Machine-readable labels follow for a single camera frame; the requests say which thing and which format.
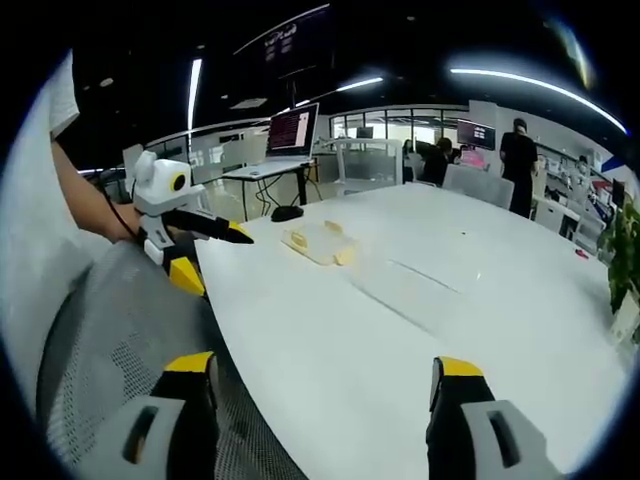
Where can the narrow ceiling light strip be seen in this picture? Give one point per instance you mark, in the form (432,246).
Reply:
(194,95)

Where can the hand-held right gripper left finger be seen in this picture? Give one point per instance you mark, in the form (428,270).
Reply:
(180,430)

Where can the green potted plant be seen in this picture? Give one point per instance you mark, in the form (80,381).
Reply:
(622,250)

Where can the small red object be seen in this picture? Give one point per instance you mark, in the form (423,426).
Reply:
(581,254)

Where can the small clear plastic buckle part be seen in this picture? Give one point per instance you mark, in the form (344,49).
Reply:
(297,240)

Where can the short ceiling light strip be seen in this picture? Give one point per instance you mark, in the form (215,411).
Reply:
(360,84)

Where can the person in white shirt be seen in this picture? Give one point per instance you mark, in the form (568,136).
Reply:
(25,225)

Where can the white plant pot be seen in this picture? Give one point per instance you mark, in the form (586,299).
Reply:
(625,322)

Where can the white office chair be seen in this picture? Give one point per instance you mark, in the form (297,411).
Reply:
(480,185)

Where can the black computer mouse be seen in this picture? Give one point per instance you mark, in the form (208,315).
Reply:
(287,213)

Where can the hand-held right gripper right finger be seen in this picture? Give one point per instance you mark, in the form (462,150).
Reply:
(460,435)

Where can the dark hanging ceiling sign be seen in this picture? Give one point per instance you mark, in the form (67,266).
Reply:
(295,40)

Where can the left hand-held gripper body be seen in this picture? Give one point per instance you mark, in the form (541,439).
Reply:
(160,192)

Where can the grey mesh office chair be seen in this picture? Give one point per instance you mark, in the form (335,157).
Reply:
(125,325)

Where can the standing desk with black legs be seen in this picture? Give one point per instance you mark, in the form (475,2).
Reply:
(260,187)

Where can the long ceiling light strip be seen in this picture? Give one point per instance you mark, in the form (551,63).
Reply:
(540,86)

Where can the wide dark monitor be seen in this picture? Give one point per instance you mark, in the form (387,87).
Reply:
(476,134)

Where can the small dark monitor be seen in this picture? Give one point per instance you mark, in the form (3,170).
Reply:
(365,133)

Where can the open silver laptop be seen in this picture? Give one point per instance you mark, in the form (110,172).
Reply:
(292,130)

